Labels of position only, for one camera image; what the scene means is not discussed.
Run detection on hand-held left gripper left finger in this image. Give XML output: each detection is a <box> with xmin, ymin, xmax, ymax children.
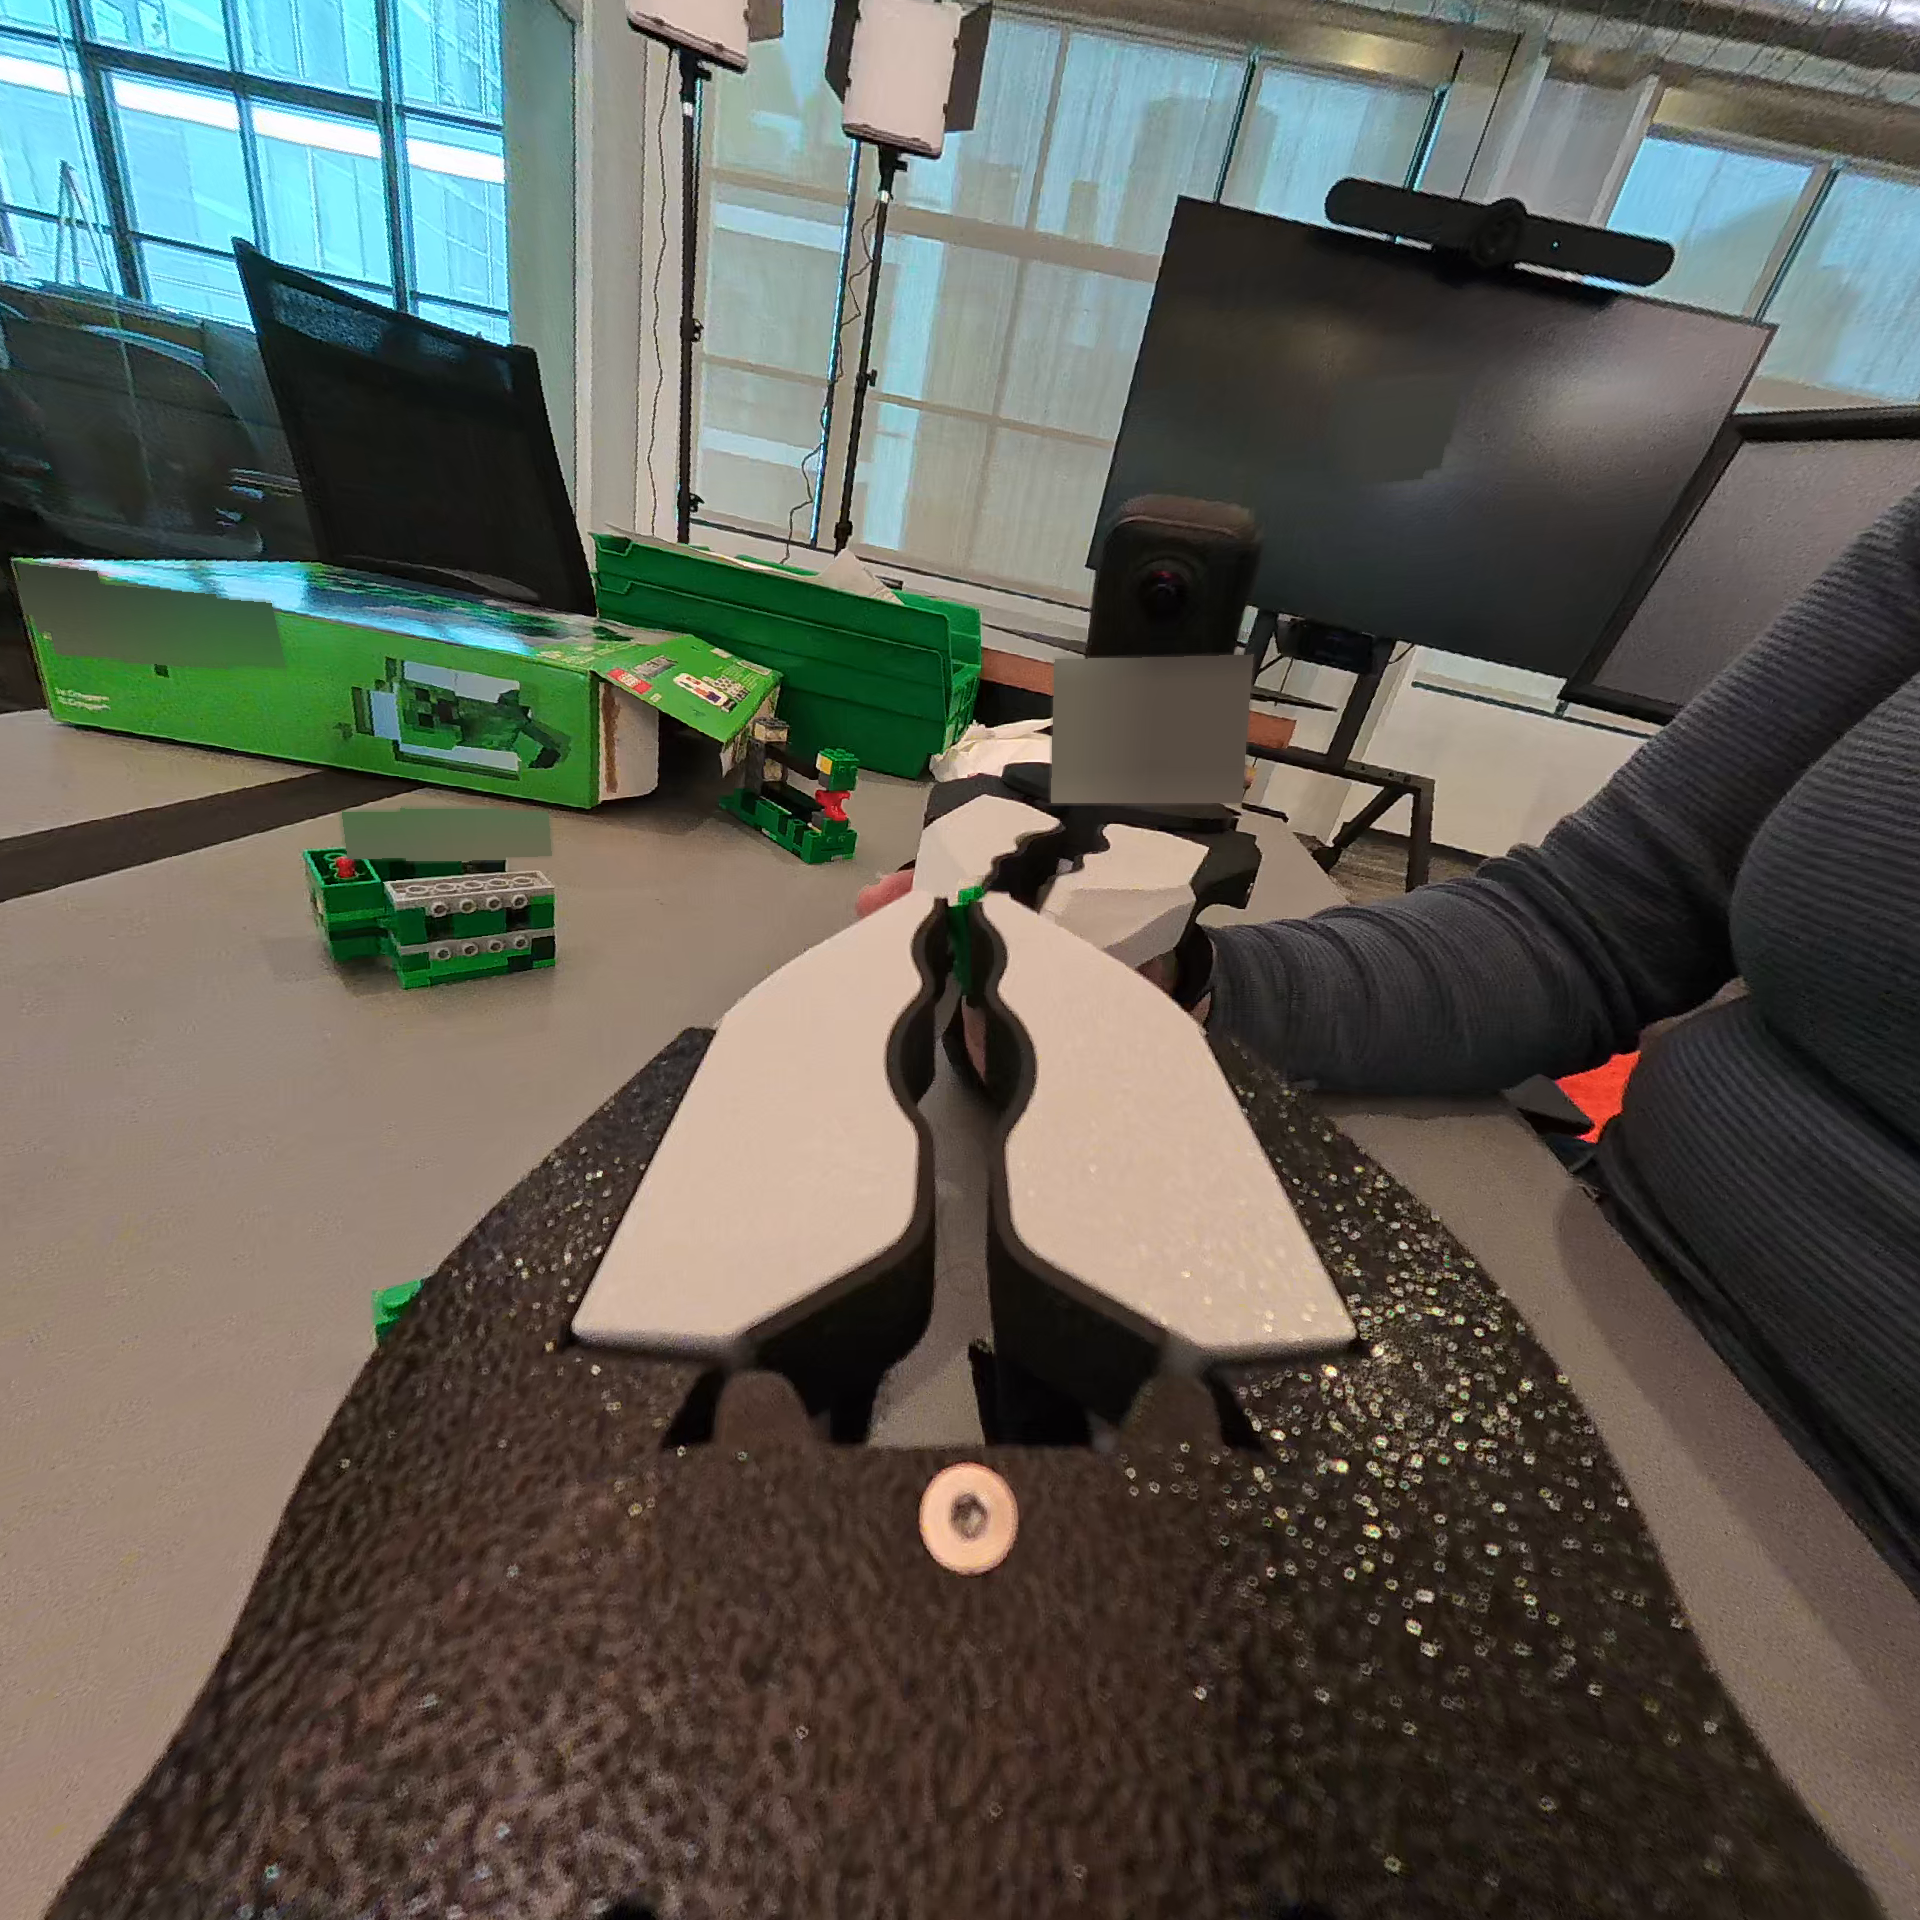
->
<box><xmin>574</xmin><ymin>897</ymin><xmax>962</xmax><ymax>1443</ymax></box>

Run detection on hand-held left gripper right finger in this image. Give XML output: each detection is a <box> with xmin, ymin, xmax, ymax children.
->
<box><xmin>966</xmin><ymin>901</ymin><xmax>1355</xmax><ymax>1443</ymax></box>

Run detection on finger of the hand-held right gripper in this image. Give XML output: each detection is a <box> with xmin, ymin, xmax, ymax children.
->
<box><xmin>914</xmin><ymin>796</ymin><xmax>1104</xmax><ymax>909</ymax></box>
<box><xmin>1035</xmin><ymin>823</ymin><xmax>1212</xmax><ymax>965</ymax></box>

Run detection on person's right forearm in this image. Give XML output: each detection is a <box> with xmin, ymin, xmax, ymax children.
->
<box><xmin>1200</xmin><ymin>497</ymin><xmax>1920</xmax><ymax>1098</ymax></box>

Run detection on grey desk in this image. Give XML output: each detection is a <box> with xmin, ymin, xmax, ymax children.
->
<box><xmin>0</xmin><ymin>703</ymin><xmax>1920</xmax><ymax>1920</ymax></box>

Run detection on person's right hand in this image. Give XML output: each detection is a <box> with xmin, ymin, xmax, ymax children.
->
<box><xmin>857</xmin><ymin>867</ymin><xmax>1212</xmax><ymax>1113</ymax></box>

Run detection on crumpled white paper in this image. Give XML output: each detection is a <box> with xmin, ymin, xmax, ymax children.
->
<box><xmin>930</xmin><ymin>717</ymin><xmax>1058</xmax><ymax>789</ymax></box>

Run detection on small brick build red piece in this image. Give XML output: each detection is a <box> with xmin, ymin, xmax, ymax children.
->
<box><xmin>717</xmin><ymin>717</ymin><xmax>864</xmax><ymax>869</ymax></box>

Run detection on green plastic bin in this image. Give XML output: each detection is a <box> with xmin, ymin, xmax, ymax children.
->
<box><xmin>590</xmin><ymin>533</ymin><xmax>985</xmax><ymax>781</ymax></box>

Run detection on green grey brick build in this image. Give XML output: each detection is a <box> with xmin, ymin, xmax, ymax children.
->
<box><xmin>300</xmin><ymin>849</ymin><xmax>561</xmax><ymax>993</ymax></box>

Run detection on orange plastic item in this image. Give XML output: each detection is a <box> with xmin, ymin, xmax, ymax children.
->
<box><xmin>1553</xmin><ymin>1050</ymin><xmax>1643</xmax><ymax>1133</ymax></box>

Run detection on large black screen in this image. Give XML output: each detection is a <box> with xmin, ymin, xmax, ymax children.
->
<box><xmin>1101</xmin><ymin>195</ymin><xmax>1778</xmax><ymax>684</ymax></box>

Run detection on green cardboard box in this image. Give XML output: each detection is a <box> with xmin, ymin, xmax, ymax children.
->
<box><xmin>6</xmin><ymin>556</ymin><xmax>785</xmax><ymax>811</ymax></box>

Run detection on grid window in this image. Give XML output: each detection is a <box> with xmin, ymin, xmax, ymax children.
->
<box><xmin>697</xmin><ymin>0</ymin><xmax>1465</xmax><ymax>601</ymax></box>

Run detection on LED panel light stand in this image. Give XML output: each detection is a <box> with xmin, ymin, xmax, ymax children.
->
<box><xmin>809</xmin><ymin>0</ymin><xmax>995</xmax><ymax>557</ymax></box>
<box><xmin>622</xmin><ymin>0</ymin><xmax>785</xmax><ymax>543</ymax></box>

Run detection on dark framed display panel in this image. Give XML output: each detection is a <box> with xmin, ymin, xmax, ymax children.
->
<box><xmin>1558</xmin><ymin>405</ymin><xmax>1920</xmax><ymax>729</ymax></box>

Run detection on person's torso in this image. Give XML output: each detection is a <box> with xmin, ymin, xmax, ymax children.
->
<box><xmin>1592</xmin><ymin>719</ymin><xmax>1920</xmax><ymax>1601</ymax></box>

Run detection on black video bar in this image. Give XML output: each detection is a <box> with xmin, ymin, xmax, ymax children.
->
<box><xmin>1324</xmin><ymin>177</ymin><xmax>1677</xmax><ymax>294</ymax></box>

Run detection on black tape strip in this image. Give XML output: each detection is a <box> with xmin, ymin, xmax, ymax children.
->
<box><xmin>0</xmin><ymin>772</ymin><xmax>436</xmax><ymax>903</ymax></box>

